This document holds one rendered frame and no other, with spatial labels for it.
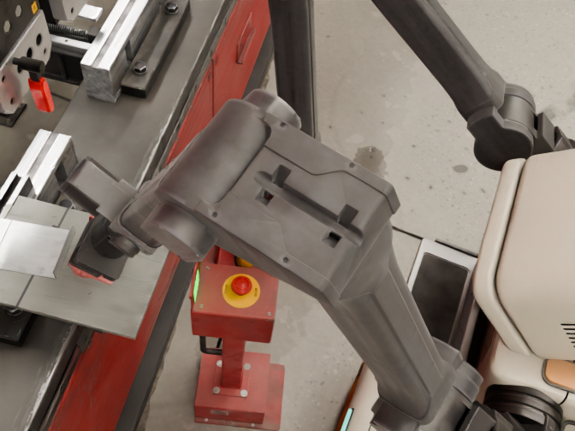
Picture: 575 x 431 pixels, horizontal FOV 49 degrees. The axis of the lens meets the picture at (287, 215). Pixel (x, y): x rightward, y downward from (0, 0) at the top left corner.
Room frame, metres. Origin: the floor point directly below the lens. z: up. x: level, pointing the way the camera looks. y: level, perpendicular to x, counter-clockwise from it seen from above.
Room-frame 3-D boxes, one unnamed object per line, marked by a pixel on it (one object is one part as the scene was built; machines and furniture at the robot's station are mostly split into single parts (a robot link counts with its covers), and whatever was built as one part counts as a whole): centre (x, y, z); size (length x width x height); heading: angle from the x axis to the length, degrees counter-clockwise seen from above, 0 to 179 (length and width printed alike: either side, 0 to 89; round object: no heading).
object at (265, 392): (0.58, 0.05, 0.06); 0.25 x 0.20 x 0.12; 94
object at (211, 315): (0.58, 0.08, 0.75); 0.20 x 0.16 x 0.18; 4
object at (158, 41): (1.04, 0.35, 0.89); 0.30 x 0.05 x 0.03; 175
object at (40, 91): (0.59, 0.38, 1.20); 0.04 x 0.02 x 0.10; 85
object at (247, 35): (1.44, 0.21, 0.59); 0.15 x 0.02 x 0.07; 175
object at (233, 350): (0.58, 0.08, 0.39); 0.05 x 0.05 x 0.54; 4
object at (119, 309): (0.42, 0.31, 1.00); 0.26 x 0.18 x 0.01; 85
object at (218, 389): (0.58, 0.08, 0.13); 0.10 x 0.10 x 0.01; 4
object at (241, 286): (0.53, 0.06, 0.79); 0.04 x 0.04 x 0.04
